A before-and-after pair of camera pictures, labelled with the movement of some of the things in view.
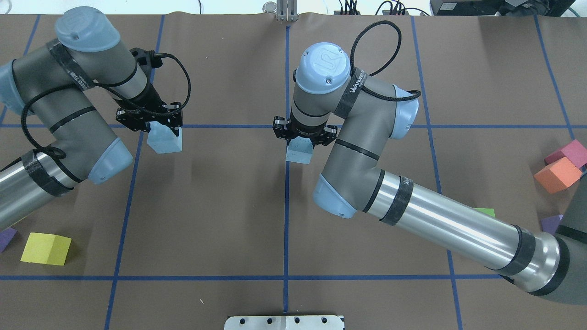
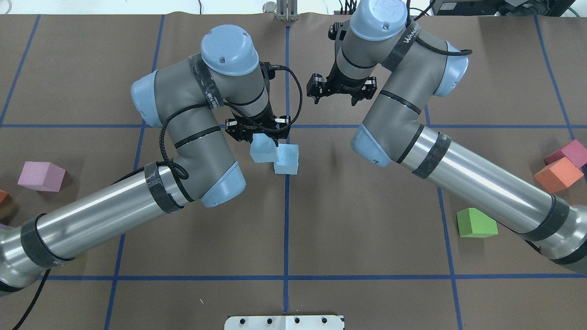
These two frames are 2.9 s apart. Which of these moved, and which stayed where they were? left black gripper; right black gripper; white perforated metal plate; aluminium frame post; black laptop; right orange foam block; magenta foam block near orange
Moved: left black gripper; right black gripper
Stayed: white perforated metal plate; black laptop; magenta foam block near orange; aluminium frame post; right orange foam block
